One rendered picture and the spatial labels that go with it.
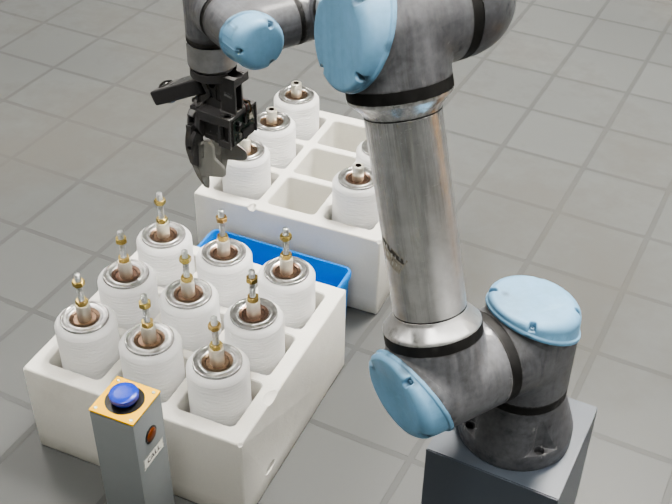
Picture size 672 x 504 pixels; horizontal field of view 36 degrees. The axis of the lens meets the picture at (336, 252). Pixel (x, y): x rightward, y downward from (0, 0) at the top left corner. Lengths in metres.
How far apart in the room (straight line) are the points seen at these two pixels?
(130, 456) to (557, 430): 0.57
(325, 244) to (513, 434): 0.74
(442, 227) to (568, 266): 1.08
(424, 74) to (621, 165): 1.52
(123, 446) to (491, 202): 1.18
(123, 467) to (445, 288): 0.57
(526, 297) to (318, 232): 0.76
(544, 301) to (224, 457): 0.57
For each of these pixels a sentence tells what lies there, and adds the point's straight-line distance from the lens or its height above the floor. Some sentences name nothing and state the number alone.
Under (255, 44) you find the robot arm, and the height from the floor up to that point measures 0.71.
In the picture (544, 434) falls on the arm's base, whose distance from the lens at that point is 1.37.
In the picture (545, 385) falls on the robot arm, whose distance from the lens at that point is 1.30.
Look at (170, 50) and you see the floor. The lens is 2.97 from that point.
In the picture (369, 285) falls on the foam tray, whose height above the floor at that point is 0.07.
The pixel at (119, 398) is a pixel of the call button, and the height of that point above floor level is 0.33.
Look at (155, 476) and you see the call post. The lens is 1.53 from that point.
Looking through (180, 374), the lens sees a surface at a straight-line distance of 1.65.
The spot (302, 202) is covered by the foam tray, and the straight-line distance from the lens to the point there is 2.10.
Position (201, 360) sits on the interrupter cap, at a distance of 1.58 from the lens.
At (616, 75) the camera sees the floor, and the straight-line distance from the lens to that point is 2.93.
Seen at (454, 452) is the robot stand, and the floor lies 0.30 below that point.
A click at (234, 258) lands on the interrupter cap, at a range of 1.75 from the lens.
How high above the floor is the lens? 1.34
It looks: 38 degrees down
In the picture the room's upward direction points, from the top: 1 degrees clockwise
